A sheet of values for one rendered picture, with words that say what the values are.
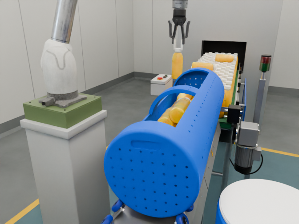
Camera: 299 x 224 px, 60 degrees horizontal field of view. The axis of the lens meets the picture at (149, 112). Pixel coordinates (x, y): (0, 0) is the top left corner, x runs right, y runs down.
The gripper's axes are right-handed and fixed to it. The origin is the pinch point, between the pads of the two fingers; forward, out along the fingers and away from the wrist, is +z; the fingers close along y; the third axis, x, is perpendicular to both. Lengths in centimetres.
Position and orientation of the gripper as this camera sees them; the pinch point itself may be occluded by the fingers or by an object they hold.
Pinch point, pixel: (178, 44)
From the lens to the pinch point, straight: 164.5
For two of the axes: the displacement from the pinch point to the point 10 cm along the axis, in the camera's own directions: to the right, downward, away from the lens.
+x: 3.3, -3.4, 8.8
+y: 9.4, 1.2, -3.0
